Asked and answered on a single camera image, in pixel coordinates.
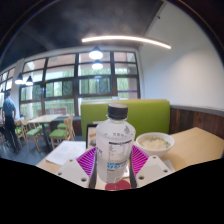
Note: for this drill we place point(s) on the wooden chairs with green seats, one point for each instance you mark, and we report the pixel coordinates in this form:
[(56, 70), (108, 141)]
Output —
[(58, 133)]

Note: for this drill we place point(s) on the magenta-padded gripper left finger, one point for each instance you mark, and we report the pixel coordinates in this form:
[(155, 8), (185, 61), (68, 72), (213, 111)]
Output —
[(72, 172)]

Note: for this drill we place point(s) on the pendant ceiling lamps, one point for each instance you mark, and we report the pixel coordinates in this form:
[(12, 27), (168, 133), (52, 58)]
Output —
[(96, 53)]

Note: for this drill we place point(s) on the clear plastic water bottle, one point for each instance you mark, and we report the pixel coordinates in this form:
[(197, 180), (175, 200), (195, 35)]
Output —
[(115, 146)]

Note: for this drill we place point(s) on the person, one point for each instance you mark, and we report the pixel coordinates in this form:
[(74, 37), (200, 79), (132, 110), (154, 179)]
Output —
[(9, 116)]

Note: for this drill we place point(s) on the white printed paper booklet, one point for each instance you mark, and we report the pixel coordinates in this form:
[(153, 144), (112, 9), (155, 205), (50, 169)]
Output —
[(65, 151)]

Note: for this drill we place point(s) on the light wooden dining table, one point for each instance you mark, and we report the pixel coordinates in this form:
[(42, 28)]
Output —
[(45, 118)]

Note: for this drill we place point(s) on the long curved linear light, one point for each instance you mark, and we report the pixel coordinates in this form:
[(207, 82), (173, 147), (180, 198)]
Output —
[(133, 38)]

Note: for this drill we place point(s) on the white bowl of food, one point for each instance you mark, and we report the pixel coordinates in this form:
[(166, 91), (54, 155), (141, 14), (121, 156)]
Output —
[(155, 143)]

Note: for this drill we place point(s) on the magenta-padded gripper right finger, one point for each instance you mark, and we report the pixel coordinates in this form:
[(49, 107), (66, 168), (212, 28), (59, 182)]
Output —
[(153, 170)]

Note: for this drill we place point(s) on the green padded bench backrest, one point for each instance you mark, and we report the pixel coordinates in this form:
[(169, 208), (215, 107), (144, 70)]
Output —
[(150, 115)]

